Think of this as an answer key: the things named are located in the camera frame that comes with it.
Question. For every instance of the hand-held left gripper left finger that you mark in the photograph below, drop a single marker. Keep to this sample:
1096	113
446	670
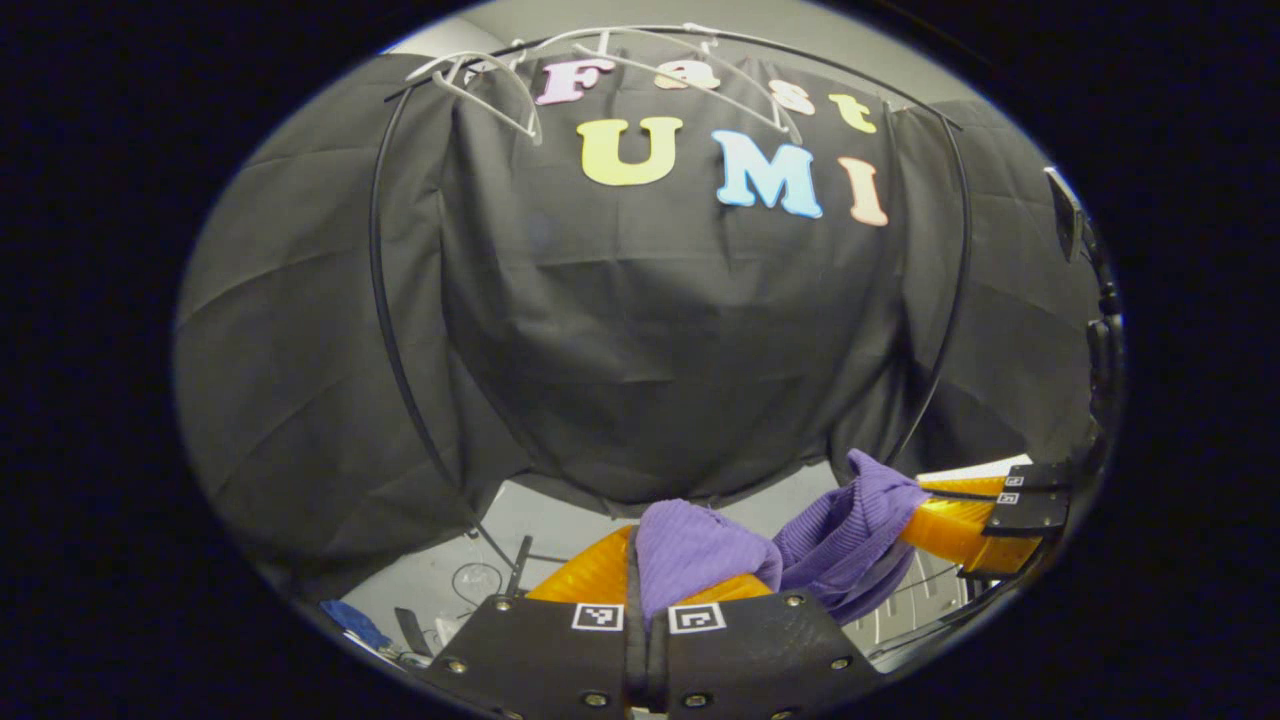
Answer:
540	655

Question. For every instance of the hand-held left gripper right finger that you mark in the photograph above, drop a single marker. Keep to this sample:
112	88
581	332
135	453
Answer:
760	650

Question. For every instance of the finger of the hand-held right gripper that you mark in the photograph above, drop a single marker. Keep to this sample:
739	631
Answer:
970	530
1035	477

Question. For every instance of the white slatted laundry hamper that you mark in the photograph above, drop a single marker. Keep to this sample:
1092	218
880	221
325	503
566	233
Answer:
915	610

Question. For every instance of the purple ribbed jacket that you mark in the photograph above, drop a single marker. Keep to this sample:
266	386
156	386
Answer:
700	550

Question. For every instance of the white clothes hanger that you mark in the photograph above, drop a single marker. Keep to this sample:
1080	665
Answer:
700	80
480	95

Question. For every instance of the black clothes rack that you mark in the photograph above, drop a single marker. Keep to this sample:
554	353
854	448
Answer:
385	330

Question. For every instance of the small black object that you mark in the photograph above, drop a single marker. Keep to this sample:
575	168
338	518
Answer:
412	632

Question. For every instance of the blue cloth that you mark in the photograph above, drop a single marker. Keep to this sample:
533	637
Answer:
355	622

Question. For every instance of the dark stand with device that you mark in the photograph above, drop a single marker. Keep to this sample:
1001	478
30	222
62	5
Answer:
1065	215

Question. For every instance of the black backdrop cloth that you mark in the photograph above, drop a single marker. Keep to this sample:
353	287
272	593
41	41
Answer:
650	350

